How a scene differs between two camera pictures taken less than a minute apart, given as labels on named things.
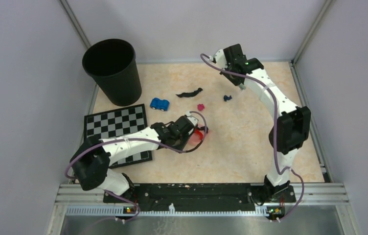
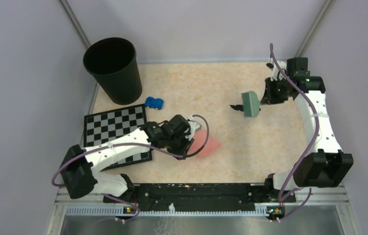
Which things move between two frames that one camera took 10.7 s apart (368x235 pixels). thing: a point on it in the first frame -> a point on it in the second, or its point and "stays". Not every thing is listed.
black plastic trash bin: (113, 62) stays
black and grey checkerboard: (118, 123) stays
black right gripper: (237, 82) -> (268, 98)
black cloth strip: (190, 94) -> (238, 107)
